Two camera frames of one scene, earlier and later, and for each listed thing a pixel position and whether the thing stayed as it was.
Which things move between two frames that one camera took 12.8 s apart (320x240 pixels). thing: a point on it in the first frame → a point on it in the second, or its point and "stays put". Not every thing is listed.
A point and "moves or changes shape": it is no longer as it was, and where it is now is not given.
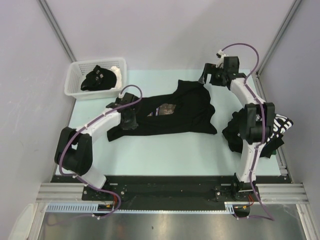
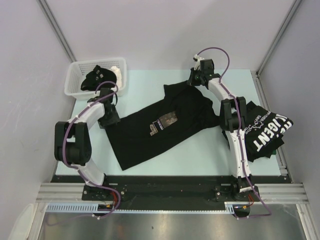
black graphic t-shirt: x=185 y=106 moves or changes shape
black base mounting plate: x=151 y=192 stays put
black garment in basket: x=99 y=79 stays put
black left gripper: x=133 y=125 → x=114 y=119
